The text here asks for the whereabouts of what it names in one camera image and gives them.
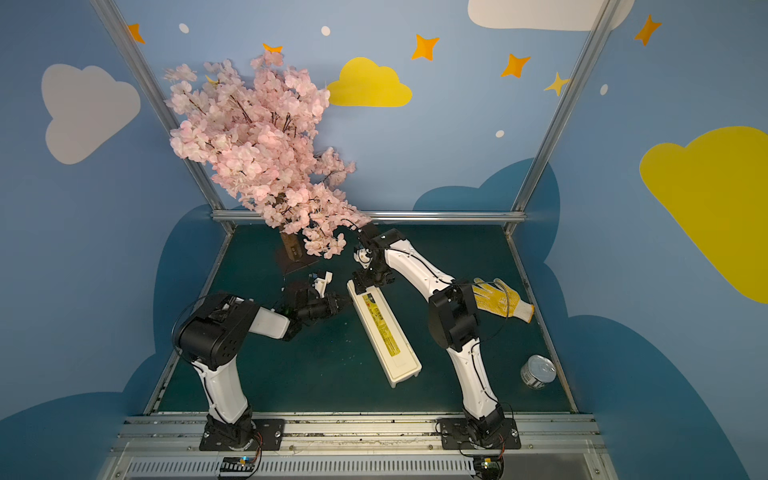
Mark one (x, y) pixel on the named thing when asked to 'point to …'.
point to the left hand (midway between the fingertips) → (355, 296)
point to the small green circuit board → (237, 465)
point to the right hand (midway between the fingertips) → (372, 284)
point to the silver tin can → (537, 371)
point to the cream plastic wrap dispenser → (397, 356)
